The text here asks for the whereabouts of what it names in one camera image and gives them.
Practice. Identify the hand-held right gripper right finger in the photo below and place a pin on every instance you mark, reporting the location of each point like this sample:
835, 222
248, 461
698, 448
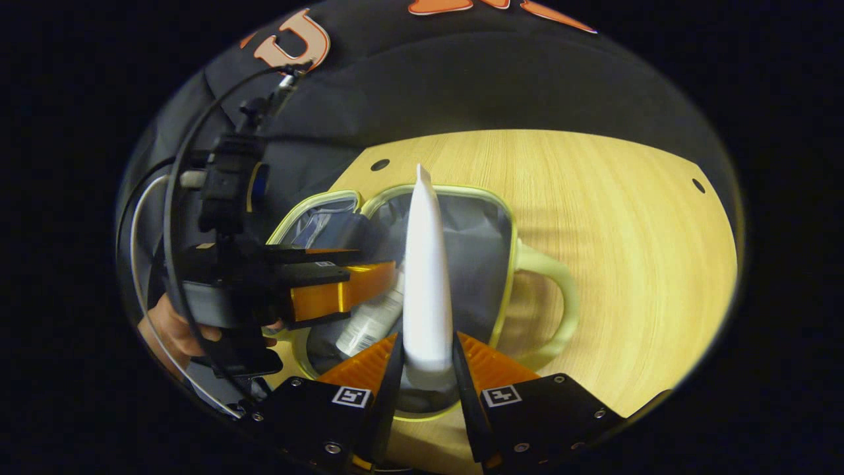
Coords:
465, 402

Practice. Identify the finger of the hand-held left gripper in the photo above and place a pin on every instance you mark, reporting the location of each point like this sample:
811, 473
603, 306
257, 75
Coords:
290, 254
310, 274

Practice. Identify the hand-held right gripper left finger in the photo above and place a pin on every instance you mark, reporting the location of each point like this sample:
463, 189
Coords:
389, 396

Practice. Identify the white pump bottle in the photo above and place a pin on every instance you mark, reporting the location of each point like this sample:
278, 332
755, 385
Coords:
369, 323

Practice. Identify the white squeeze tube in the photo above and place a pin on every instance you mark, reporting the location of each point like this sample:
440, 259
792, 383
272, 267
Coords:
427, 284

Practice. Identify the cream small suitcase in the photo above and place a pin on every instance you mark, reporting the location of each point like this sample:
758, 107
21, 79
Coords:
481, 264

